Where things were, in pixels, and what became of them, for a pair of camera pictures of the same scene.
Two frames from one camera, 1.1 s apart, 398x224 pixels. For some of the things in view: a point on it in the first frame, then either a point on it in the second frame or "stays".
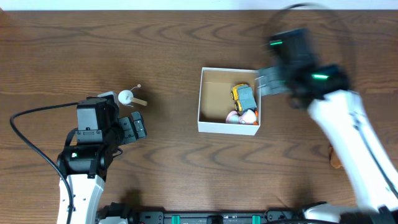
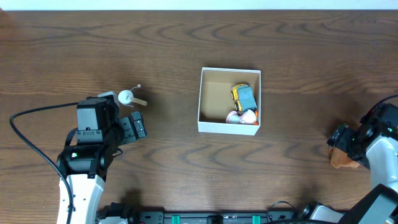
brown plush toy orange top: x=335 y=161 stays
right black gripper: x=279 y=72 → x=346 y=134
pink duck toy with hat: x=247 y=117 stays
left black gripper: x=125 y=130 stays
